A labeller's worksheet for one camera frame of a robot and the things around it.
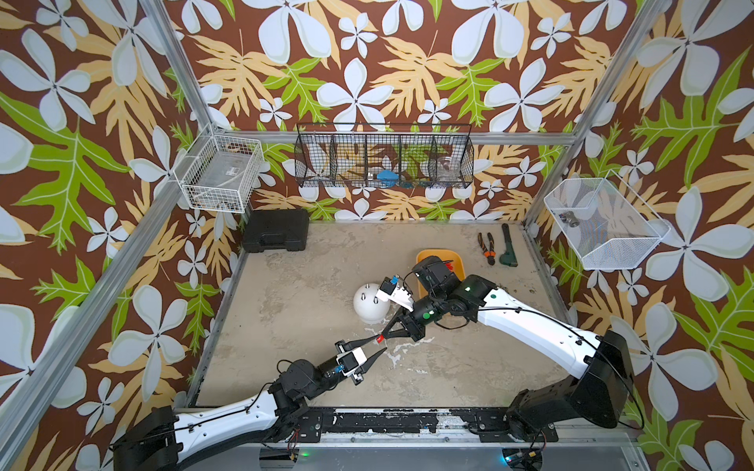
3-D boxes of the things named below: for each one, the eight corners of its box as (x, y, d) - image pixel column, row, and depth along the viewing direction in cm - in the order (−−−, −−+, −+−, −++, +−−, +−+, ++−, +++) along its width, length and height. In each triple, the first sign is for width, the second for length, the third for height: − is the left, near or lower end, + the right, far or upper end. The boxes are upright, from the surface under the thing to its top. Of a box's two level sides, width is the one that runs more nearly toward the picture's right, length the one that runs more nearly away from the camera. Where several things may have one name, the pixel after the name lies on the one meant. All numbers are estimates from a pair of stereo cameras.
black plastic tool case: (239, 254, 113) (232, 242, 107) (253, 218, 125) (247, 206, 119) (304, 254, 113) (300, 242, 107) (311, 219, 125) (308, 206, 119)
